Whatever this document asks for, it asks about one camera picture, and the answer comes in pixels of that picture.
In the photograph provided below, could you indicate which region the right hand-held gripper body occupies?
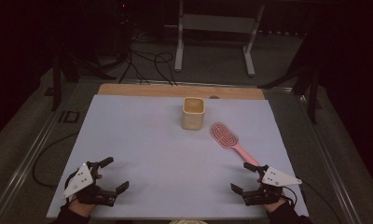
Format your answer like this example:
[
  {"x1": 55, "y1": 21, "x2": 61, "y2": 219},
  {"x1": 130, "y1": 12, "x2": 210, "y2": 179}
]
[{"x1": 241, "y1": 164, "x2": 303, "y2": 207}]

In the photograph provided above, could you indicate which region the pink hairbrush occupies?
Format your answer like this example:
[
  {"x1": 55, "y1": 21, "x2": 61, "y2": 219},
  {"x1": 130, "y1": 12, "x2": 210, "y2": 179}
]
[{"x1": 209, "y1": 121, "x2": 260, "y2": 168}]

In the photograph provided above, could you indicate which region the person's left hand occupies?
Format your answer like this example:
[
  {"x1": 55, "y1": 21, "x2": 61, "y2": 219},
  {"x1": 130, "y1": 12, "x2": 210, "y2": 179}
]
[{"x1": 67, "y1": 197, "x2": 98, "y2": 217}]

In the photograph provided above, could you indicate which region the black floor cables bundle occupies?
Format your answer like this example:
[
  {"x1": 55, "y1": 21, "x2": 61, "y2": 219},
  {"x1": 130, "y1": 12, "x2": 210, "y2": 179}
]
[{"x1": 118, "y1": 29, "x2": 178, "y2": 87}]

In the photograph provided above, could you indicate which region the black floor bracket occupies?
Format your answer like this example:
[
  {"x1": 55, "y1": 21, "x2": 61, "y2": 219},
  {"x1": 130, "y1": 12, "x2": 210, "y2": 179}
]
[{"x1": 58, "y1": 110, "x2": 81, "y2": 124}]

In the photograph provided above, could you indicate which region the pale white cloth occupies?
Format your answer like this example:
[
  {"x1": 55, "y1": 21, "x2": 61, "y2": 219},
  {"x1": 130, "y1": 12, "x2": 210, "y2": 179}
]
[{"x1": 168, "y1": 218, "x2": 208, "y2": 224}]

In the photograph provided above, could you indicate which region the thin black floor cable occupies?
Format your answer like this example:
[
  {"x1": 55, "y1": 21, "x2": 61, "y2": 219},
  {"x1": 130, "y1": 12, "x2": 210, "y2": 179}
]
[{"x1": 299, "y1": 179, "x2": 345, "y2": 224}]

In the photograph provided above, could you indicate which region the white table mat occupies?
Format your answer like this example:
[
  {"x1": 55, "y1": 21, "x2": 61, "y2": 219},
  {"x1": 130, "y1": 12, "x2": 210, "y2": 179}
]
[{"x1": 46, "y1": 94, "x2": 310, "y2": 220}]

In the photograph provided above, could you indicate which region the long black floor cable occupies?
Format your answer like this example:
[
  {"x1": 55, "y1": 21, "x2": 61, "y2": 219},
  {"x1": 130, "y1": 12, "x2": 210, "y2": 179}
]
[{"x1": 32, "y1": 132, "x2": 80, "y2": 189}]

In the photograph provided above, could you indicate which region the aluminium floor rail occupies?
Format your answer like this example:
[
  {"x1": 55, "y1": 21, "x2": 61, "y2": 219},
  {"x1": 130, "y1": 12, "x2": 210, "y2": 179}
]
[
  {"x1": 0, "y1": 106, "x2": 62, "y2": 224},
  {"x1": 295, "y1": 88, "x2": 373, "y2": 224}
]

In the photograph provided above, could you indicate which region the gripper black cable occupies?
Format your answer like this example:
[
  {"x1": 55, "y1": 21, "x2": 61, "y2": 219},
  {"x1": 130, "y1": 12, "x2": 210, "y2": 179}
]
[
  {"x1": 281, "y1": 186, "x2": 298, "y2": 208},
  {"x1": 63, "y1": 170, "x2": 80, "y2": 191}
]

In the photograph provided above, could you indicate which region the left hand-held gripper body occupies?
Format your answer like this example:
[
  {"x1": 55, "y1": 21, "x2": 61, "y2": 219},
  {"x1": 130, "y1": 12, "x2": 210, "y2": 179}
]
[{"x1": 62, "y1": 161, "x2": 117, "y2": 207}]

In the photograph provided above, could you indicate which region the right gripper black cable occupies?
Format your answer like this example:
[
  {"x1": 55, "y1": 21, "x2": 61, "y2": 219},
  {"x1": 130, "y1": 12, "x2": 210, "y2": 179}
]
[{"x1": 281, "y1": 186, "x2": 298, "y2": 208}]

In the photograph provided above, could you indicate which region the person's right hand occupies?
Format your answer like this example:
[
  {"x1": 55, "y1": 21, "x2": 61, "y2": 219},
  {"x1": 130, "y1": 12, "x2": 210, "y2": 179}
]
[{"x1": 262, "y1": 198, "x2": 288, "y2": 215}]

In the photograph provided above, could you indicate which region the white metal stand frame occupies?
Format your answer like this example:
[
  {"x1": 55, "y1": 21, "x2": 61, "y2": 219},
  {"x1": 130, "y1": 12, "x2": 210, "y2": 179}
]
[{"x1": 173, "y1": 0, "x2": 266, "y2": 77}]

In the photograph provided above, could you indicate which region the beige square cup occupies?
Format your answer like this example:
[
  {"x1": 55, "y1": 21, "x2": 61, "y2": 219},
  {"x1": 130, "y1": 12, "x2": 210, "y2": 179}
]
[{"x1": 180, "y1": 96, "x2": 206, "y2": 131}]

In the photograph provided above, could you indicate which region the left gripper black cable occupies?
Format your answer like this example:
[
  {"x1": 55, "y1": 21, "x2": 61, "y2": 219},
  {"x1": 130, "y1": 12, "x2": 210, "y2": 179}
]
[{"x1": 63, "y1": 170, "x2": 80, "y2": 191}]

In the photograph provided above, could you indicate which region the black metal stand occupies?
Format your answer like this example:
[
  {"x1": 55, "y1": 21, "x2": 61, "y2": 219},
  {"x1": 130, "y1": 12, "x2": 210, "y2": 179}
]
[
  {"x1": 257, "y1": 29, "x2": 320, "y2": 126},
  {"x1": 51, "y1": 50, "x2": 117, "y2": 112}
]

